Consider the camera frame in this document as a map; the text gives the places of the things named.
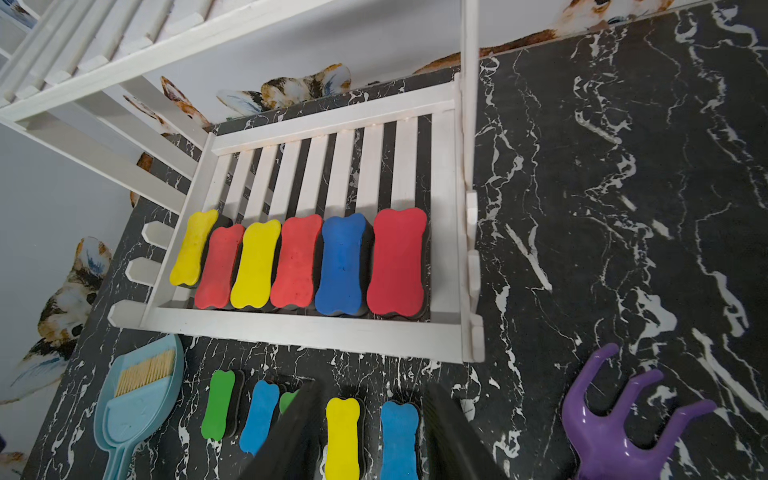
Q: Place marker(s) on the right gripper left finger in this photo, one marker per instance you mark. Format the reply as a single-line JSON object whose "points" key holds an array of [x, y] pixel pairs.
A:
{"points": [[292, 448]]}

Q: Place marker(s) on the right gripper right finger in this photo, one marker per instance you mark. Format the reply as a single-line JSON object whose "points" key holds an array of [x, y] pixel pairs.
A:
{"points": [[454, 449]]}

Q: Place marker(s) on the yellow eraser top shelf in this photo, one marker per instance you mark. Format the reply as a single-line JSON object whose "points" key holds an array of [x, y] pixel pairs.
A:
{"points": [[343, 416]]}

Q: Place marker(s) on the green eraser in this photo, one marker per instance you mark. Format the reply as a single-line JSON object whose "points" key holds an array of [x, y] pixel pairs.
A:
{"points": [[219, 419], [286, 400]]}

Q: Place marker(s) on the blue eraser top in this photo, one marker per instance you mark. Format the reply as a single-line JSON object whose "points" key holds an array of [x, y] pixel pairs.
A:
{"points": [[263, 405], [400, 423]]}

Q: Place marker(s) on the red eraser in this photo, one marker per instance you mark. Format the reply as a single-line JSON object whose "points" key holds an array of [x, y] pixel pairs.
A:
{"points": [[295, 282], [217, 279], [396, 286]]}

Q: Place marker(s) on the blue eraser bottom shelf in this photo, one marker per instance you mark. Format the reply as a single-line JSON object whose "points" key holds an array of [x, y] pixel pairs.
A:
{"points": [[344, 266]]}

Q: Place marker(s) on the white wooden two-tier shelf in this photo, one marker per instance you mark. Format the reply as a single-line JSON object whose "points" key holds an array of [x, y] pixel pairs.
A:
{"points": [[112, 121]]}

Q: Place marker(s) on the purple toy rake pink handle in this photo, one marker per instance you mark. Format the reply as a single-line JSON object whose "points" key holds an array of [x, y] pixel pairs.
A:
{"points": [[603, 448]]}

